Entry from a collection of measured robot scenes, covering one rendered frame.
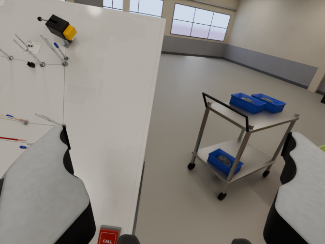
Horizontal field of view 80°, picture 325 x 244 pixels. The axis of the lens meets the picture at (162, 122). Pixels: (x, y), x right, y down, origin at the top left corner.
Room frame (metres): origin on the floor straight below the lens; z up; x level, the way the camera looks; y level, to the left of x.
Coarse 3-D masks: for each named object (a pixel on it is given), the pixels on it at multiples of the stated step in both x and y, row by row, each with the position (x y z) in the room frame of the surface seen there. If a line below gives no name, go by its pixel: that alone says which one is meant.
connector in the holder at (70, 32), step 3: (69, 27) 0.63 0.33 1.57; (72, 27) 0.64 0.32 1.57; (66, 30) 0.63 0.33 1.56; (69, 30) 0.63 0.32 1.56; (72, 30) 0.63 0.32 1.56; (75, 30) 0.65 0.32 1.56; (63, 33) 0.62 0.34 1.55; (66, 33) 0.62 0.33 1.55; (69, 33) 0.62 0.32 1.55; (72, 33) 0.63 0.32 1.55; (75, 33) 0.65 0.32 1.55; (66, 36) 0.62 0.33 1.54; (69, 36) 0.62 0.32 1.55; (72, 36) 0.64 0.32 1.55; (69, 39) 0.63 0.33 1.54
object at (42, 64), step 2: (16, 36) 0.53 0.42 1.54; (18, 38) 0.54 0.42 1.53; (14, 40) 0.52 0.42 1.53; (20, 40) 0.54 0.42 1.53; (16, 42) 0.52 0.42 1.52; (22, 42) 0.55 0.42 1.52; (18, 44) 0.53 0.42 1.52; (24, 44) 0.56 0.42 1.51; (20, 46) 0.54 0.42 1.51; (26, 46) 0.56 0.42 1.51; (22, 48) 0.54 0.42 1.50; (28, 48) 0.57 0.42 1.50; (24, 50) 0.55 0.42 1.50; (26, 50) 0.56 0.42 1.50; (28, 50) 0.56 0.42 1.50; (30, 52) 0.57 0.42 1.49; (30, 54) 0.58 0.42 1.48; (32, 54) 0.58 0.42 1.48; (34, 56) 0.59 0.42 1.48; (36, 58) 0.60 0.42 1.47; (38, 60) 0.60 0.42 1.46; (40, 62) 0.61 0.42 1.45; (42, 62) 0.63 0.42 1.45; (40, 64) 0.62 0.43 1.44; (42, 64) 0.62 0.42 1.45; (44, 64) 0.63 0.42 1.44; (42, 66) 0.62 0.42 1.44
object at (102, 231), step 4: (100, 232) 0.31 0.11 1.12; (104, 232) 0.31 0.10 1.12; (108, 232) 0.32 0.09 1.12; (112, 232) 0.32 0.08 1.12; (116, 232) 0.32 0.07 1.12; (100, 236) 0.31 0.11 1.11; (104, 236) 0.31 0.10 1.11; (108, 236) 0.31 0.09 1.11; (112, 236) 0.31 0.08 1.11; (116, 236) 0.31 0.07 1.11; (100, 240) 0.30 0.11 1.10; (104, 240) 0.30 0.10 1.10; (108, 240) 0.30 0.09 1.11; (112, 240) 0.31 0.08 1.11; (116, 240) 0.31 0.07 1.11
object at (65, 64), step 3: (42, 36) 0.54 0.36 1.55; (45, 39) 0.53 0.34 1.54; (45, 42) 0.56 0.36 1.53; (48, 42) 0.54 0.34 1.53; (48, 45) 0.57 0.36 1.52; (51, 45) 0.55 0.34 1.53; (51, 48) 0.58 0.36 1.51; (54, 48) 0.57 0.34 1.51; (54, 51) 0.58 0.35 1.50; (57, 54) 0.59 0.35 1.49; (60, 57) 0.61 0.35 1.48; (63, 63) 0.63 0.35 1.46; (66, 63) 0.64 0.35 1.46
